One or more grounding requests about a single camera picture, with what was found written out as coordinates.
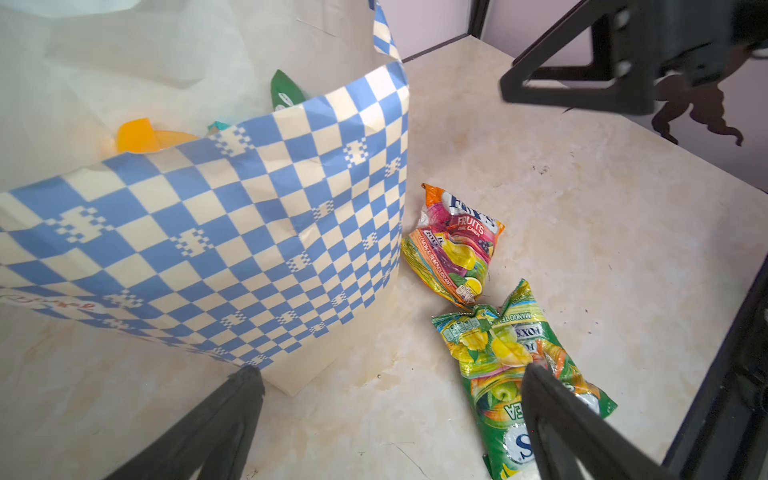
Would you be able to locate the green Fox's candy bag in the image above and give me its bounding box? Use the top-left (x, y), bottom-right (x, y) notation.
top-left (432, 279), bottom-right (617, 479)

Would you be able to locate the blue checkered paper bag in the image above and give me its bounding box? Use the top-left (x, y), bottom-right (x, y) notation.
top-left (1, 1), bottom-right (410, 395)

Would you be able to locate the yellow orange snack bag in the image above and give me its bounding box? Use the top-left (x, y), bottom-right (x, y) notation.
top-left (116, 118), bottom-right (198, 154)

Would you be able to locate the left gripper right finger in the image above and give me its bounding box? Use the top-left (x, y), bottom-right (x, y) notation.
top-left (522, 363), bottom-right (674, 479)

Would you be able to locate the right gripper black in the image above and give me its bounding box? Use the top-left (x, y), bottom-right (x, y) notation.
top-left (499, 0), bottom-right (767, 115)

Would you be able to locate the green snack packet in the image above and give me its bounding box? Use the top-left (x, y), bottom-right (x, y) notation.
top-left (270, 69), bottom-right (308, 111)

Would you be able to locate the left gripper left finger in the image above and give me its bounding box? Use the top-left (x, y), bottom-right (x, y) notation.
top-left (108, 366), bottom-right (265, 479)

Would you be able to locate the orange pink Fox's fruits bag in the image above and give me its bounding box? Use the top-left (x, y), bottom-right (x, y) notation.
top-left (401, 183), bottom-right (505, 307)

